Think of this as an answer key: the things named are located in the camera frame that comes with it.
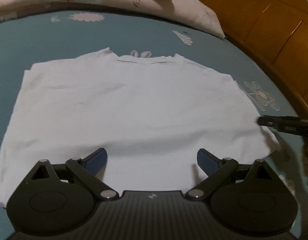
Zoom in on white long-sleeve shirt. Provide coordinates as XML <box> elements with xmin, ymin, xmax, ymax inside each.
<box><xmin>0</xmin><ymin>49</ymin><xmax>279</xmax><ymax>206</ymax></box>

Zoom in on wooden headboard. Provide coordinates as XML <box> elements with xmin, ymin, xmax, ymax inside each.
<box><xmin>199</xmin><ymin>0</ymin><xmax>308</xmax><ymax>118</ymax></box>

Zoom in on pink floral folded quilt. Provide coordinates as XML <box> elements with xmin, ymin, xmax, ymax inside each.
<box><xmin>0</xmin><ymin>0</ymin><xmax>225</xmax><ymax>38</ymax></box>

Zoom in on teal floral bed sheet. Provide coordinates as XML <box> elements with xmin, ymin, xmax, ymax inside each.
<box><xmin>0</xmin><ymin>10</ymin><xmax>308</xmax><ymax>239</ymax></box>

